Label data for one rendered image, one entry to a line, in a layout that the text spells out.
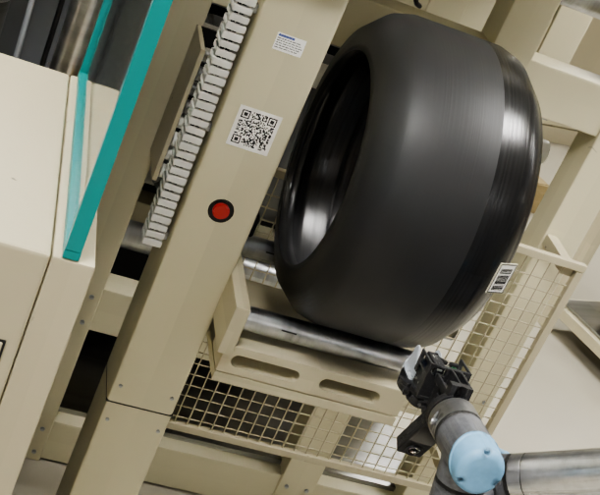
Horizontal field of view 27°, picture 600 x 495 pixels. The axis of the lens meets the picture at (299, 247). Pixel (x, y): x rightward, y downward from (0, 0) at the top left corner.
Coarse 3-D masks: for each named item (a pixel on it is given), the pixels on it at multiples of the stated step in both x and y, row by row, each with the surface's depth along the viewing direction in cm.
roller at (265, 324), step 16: (256, 320) 216; (272, 320) 217; (288, 320) 218; (272, 336) 218; (288, 336) 218; (304, 336) 219; (320, 336) 220; (336, 336) 221; (352, 336) 222; (336, 352) 221; (352, 352) 222; (368, 352) 222; (384, 352) 223; (400, 352) 225; (400, 368) 225
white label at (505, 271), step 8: (504, 264) 203; (512, 264) 204; (496, 272) 203; (504, 272) 204; (512, 272) 205; (496, 280) 204; (504, 280) 205; (488, 288) 204; (496, 288) 205; (504, 288) 206
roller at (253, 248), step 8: (248, 240) 241; (256, 240) 242; (264, 240) 243; (248, 248) 241; (256, 248) 241; (264, 248) 242; (272, 248) 242; (248, 256) 242; (256, 256) 242; (264, 256) 242; (272, 256) 242
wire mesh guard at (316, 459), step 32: (544, 256) 275; (448, 352) 285; (512, 384) 292; (224, 416) 286; (256, 416) 287; (256, 448) 291; (288, 448) 293; (320, 448) 294; (352, 448) 295; (384, 448) 296; (384, 480) 300; (416, 480) 303
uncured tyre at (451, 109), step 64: (384, 64) 204; (448, 64) 202; (512, 64) 210; (320, 128) 245; (384, 128) 197; (448, 128) 196; (512, 128) 201; (320, 192) 248; (384, 192) 195; (448, 192) 196; (512, 192) 199; (320, 256) 206; (384, 256) 198; (448, 256) 199; (512, 256) 205; (320, 320) 215; (384, 320) 209; (448, 320) 208
